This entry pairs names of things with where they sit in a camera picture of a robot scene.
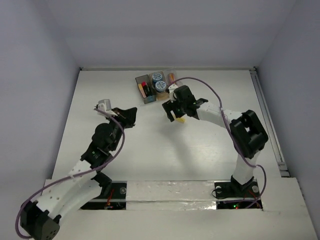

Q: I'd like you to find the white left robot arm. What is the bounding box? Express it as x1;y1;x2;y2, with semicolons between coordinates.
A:
14;106;138;240

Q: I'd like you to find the yellow highlighter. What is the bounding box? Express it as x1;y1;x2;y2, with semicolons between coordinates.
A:
175;117;186;124

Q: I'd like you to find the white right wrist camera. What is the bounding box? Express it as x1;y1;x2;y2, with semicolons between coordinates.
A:
167;84;178;94

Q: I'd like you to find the metal rail right side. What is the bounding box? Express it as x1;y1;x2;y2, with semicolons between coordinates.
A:
249;69;291;178

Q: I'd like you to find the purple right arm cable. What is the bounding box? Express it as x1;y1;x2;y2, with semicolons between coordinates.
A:
169;76;266;210

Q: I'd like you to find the smoky grey plastic bin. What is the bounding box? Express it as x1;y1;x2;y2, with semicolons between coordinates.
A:
135;74;157;104

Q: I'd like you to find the clear plastic bin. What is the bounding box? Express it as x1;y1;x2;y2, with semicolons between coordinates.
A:
165;69;183;87

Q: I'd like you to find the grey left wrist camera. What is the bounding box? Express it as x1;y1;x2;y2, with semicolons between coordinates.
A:
95;99;112;116

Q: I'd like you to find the black pink highlighter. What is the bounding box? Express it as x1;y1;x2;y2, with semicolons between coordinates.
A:
141;81;152;97

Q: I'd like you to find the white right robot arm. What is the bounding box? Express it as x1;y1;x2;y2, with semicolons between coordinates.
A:
166;84;269;199

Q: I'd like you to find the white foam front board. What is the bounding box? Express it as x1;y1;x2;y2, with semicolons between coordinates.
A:
28;177;313;240

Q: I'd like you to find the blue white round jar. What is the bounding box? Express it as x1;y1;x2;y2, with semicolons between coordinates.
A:
154;80;167;93

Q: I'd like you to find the orange pink highlighter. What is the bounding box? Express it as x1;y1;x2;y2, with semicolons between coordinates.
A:
137;83;146;99

